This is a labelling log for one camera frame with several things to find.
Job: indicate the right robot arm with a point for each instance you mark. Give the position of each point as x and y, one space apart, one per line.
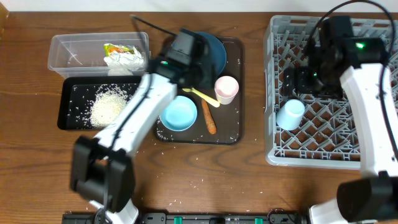
343 65

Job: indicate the dark blue plate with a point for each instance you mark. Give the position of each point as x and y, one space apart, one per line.
217 50

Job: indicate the dark brown serving tray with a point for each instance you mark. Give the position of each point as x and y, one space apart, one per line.
229 119

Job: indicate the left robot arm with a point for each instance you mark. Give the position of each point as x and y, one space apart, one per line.
102 167

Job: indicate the pink plastic cup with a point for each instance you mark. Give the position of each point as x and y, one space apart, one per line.
226 88

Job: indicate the yellow green snack wrapper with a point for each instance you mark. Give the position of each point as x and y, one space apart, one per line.
111 48

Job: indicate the light blue plastic cup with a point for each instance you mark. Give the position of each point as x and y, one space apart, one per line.
290 115

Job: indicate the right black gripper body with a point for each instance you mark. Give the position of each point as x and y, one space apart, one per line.
298 82

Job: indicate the clear plastic waste bin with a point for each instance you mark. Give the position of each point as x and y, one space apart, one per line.
82 55

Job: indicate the white rice pile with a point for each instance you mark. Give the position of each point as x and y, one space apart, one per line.
95 106

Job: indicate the grey dishwasher rack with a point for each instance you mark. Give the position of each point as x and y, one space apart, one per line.
326 137

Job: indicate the black rectangular tray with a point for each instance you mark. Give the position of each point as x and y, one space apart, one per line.
80 93

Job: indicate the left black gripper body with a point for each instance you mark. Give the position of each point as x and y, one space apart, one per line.
205 73

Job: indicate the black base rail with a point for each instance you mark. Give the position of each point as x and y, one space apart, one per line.
275 216

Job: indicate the white tissue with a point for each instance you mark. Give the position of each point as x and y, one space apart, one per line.
123 63

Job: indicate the light blue bowl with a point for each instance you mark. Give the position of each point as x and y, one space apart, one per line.
180 115

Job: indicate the yellow plastic spoon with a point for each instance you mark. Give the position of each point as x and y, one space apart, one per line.
205 97

